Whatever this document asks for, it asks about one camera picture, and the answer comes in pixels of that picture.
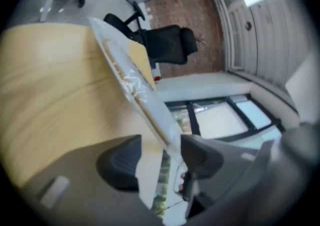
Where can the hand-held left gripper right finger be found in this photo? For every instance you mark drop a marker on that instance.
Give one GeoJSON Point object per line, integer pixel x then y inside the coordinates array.
{"type": "Point", "coordinates": [202, 160]}

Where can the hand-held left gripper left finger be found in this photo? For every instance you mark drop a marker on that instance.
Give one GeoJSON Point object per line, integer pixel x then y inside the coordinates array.
{"type": "Point", "coordinates": [117, 165]}

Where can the clear plastic bag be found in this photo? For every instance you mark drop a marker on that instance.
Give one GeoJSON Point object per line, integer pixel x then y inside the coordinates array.
{"type": "Point", "coordinates": [160, 114]}

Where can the person's left hand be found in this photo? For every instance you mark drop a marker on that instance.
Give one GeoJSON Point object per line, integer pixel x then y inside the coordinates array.
{"type": "Point", "coordinates": [178, 181]}

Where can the red fire extinguisher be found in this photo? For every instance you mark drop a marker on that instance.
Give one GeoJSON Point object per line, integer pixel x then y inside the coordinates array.
{"type": "Point", "coordinates": [156, 78]}

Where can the black office chair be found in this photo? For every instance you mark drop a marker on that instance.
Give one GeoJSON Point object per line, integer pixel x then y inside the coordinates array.
{"type": "Point", "coordinates": [170, 44]}

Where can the round ceiling detector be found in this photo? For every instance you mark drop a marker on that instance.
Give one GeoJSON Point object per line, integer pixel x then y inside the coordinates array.
{"type": "Point", "coordinates": [248, 25]}

